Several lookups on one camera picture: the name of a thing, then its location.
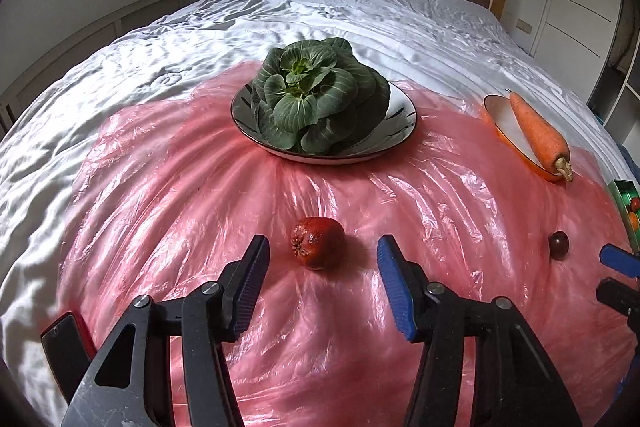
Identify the dark red wrinkled fruit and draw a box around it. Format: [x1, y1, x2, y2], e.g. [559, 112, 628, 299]
[290, 217, 346, 271]

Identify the green metal tray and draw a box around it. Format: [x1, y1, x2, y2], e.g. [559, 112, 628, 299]
[608, 180, 639, 255]

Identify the small red apple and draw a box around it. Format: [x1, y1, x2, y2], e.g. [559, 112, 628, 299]
[629, 197, 640, 212]

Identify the dark plum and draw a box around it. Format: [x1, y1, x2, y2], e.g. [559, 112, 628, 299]
[548, 231, 570, 261]

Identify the carrot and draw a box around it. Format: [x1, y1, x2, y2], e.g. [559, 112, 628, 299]
[509, 92, 574, 182]

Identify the white wardrobe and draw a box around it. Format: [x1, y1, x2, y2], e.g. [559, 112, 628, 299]
[533, 0, 639, 146]

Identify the pink plastic sheet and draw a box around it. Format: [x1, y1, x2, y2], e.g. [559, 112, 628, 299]
[58, 63, 634, 426]

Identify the orange mandarin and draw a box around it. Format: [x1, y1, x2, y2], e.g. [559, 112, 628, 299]
[627, 211, 640, 232]

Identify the white bed sheet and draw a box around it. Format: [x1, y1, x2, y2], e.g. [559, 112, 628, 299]
[0, 0, 637, 427]

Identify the black smartphone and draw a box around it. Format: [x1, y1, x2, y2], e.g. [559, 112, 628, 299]
[40, 311, 96, 404]

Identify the beige wall socket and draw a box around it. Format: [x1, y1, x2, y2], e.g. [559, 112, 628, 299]
[515, 18, 533, 35]

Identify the patterned white plate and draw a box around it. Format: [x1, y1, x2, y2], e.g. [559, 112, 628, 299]
[230, 83, 418, 166]

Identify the green bok choy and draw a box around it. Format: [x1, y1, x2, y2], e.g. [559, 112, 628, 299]
[250, 37, 390, 156]

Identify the orange rimmed white plate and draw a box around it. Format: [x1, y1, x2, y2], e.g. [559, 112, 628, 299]
[483, 94, 565, 184]

